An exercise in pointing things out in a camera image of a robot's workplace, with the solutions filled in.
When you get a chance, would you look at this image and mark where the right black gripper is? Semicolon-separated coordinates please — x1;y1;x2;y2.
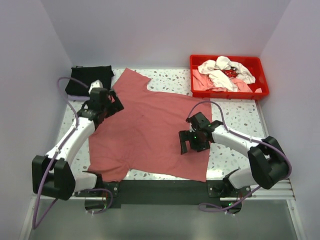
179;128;210;154

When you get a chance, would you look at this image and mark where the dusty pink t shirt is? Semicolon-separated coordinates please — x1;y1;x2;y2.
88;69;212;182

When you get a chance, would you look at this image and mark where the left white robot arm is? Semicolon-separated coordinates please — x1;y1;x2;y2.
31;87;124;201

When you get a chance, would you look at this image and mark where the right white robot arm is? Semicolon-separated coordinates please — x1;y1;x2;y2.
178;112;292;197

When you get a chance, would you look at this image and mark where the folded black t shirt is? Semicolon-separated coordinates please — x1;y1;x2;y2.
65;65;114;97

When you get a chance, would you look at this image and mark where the folded lavender t shirt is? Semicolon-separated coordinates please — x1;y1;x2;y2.
67;95;90;102

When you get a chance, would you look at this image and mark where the light pink t shirt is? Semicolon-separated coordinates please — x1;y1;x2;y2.
192;69;253;93

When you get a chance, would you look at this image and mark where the white t shirt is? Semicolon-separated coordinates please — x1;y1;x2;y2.
192;56;256;93

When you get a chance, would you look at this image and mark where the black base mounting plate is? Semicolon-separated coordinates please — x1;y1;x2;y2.
74;180;252;210

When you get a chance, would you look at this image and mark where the red plastic bin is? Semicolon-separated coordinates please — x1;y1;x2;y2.
189;54;270;100

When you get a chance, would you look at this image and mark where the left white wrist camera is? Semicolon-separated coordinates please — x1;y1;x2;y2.
88;80;103;97

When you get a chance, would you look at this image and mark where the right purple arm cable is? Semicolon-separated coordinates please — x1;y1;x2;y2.
188;100;293;181

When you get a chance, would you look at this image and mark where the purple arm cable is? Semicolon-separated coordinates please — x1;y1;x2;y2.
32;76;92;230
188;100;293;181

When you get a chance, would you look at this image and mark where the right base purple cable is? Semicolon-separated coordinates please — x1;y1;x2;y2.
197;184;261;213

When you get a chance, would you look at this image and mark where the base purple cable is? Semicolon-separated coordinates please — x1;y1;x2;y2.
197;184;261;213
74;188;115;215

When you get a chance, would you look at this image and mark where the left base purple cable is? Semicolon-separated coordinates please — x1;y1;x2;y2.
74;188;115;215

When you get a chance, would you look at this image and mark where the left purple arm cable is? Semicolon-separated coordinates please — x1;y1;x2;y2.
32;76;92;230

